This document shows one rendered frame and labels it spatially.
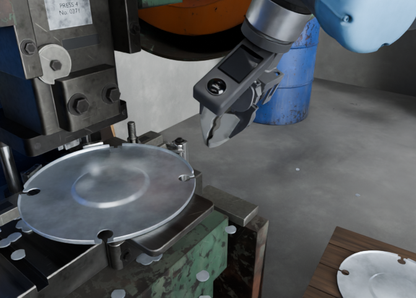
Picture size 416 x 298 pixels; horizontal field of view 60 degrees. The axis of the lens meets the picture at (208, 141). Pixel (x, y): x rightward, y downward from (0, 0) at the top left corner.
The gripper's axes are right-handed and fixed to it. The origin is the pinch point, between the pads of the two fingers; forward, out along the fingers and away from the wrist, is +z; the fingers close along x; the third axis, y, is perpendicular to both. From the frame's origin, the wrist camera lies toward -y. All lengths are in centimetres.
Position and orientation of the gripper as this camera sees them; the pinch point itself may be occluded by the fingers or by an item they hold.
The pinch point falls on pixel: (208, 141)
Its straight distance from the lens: 58.7
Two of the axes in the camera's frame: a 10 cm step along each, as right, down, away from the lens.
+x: -7.4, -6.2, 2.8
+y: 5.8, -3.7, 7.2
